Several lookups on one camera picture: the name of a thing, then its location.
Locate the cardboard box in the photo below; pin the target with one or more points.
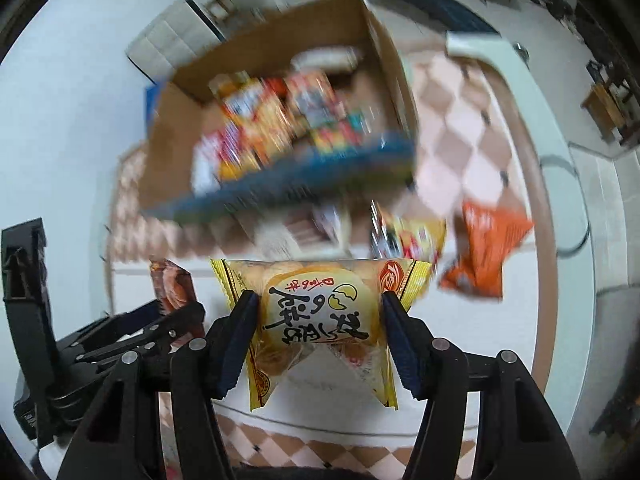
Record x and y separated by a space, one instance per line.
175 150

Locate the black sit-up bench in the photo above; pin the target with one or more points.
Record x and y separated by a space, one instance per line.
435 2

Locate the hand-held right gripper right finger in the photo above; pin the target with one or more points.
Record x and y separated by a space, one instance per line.
400 345

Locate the wooden stool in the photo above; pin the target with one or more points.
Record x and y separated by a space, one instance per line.
605 107

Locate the green snack packet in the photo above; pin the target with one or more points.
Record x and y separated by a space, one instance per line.
342 135

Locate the blue folded mat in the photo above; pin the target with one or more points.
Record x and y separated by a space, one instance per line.
150 105

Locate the brown snack packet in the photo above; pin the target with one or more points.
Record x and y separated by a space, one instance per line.
172 285

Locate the grey white snack packet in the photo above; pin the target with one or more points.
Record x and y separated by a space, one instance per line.
325 57

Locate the checkered printed tablecloth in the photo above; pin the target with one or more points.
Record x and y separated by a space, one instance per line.
475 160

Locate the white padded chair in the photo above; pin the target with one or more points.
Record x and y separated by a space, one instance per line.
170 35

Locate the white chocolate biscuit packet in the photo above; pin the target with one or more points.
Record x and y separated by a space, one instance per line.
320 225

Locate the orange panda snack packet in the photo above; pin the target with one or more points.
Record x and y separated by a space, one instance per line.
312 92

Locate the yellow egg cake packet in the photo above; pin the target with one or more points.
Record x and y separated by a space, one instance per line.
315 305

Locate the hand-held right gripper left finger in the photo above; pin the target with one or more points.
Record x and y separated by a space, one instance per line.
240 340

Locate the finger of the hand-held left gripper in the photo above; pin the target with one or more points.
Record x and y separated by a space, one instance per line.
185 317
130 317

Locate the yellow instant noodle packet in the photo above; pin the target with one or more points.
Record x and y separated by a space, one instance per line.
250 125

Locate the yellow cartoon snack packet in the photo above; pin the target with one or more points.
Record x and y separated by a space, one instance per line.
415 240

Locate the red white stick sachet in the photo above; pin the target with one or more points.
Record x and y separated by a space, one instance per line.
212 160

